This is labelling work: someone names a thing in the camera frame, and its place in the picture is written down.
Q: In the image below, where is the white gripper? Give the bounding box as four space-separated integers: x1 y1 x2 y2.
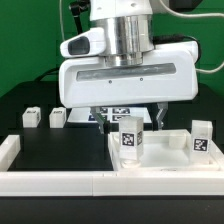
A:
59 28 198 134

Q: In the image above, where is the white square tabletop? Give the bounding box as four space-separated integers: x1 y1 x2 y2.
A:
108 129 224 173

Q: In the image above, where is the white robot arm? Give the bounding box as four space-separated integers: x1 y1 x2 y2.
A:
59 0 202 133

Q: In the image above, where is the white U-shaped fence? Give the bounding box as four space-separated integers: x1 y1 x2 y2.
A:
0 135 224 197

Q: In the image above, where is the white marker base plate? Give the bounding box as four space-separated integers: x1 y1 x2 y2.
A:
68 107 152 124

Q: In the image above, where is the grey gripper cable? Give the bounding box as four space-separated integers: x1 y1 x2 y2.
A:
151 0 224 75

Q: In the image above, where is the black cable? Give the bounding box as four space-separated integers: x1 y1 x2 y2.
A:
33 66 64 82

